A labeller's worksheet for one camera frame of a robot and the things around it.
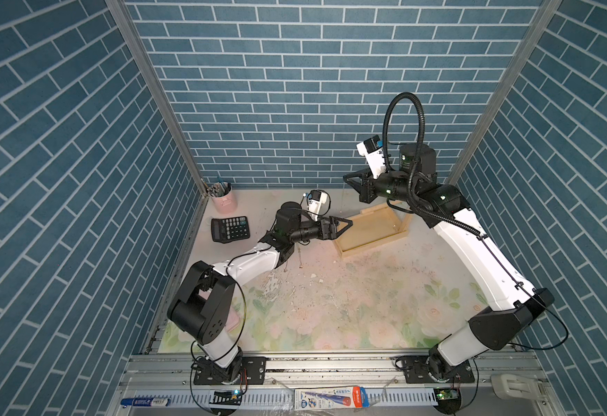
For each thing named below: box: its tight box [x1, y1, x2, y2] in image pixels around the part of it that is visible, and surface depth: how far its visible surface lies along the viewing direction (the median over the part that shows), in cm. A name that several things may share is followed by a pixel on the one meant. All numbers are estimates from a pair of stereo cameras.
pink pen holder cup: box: [209, 188, 238, 215], surface depth 108 cm
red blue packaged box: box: [293, 386, 371, 411], surface depth 70 cm
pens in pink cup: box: [206, 181, 232, 198], surface depth 108 cm
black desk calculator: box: [210, 215, 251, 244], surface depth 106 cm
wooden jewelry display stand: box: [332, 202, 413, 259], surface depth 103 cm
